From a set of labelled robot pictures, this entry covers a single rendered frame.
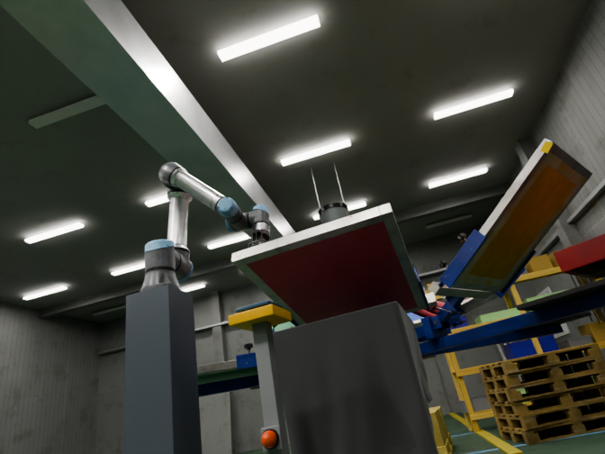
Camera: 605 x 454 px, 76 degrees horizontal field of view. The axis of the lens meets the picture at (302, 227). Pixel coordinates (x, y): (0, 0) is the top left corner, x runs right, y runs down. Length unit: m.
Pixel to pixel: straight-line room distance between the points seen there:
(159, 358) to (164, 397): 0.13
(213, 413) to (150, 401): 10.97
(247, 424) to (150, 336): 10.93
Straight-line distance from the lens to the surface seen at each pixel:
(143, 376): 1.53
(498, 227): 2.05
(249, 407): 12.34
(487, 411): 6.64
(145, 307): 1.57
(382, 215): 1.28
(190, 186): 1.76
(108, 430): 14.70
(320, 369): 1.30
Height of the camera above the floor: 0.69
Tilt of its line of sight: 25 degrees up
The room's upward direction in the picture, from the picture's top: 11 degrees counter-clockwise
